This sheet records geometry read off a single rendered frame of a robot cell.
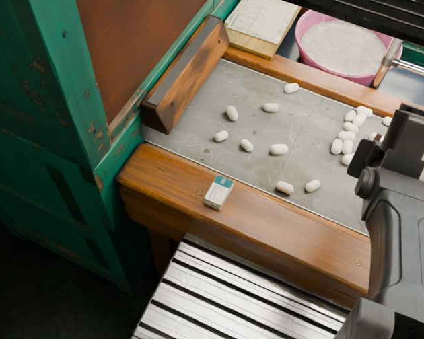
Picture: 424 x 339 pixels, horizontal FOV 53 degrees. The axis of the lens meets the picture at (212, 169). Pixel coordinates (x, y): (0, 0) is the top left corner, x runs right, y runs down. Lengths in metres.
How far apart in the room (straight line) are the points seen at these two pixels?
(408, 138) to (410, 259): 0.20
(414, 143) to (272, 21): 0.63
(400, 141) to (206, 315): 0.46
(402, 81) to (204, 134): 0.58
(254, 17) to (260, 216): 0.55
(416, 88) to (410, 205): 0.74
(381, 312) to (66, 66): 0.46
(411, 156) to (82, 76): 0.46
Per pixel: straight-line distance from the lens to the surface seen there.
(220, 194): 0.80
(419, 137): 0.61
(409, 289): 0.44
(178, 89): 0.87
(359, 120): 1.00
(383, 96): 1.06
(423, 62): 1.32
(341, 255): 0.81
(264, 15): 1.16
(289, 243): 0.80
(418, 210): 0.54
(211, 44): 0.97
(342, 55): 1.17
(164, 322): 0.84
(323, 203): 0.88
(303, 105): 1.01
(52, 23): 0.56
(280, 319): 0.85
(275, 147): 0.90
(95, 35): 0.67
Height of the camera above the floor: 1.49
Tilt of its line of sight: 58 degrees down
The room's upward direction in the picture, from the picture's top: 4 degrees clockwise
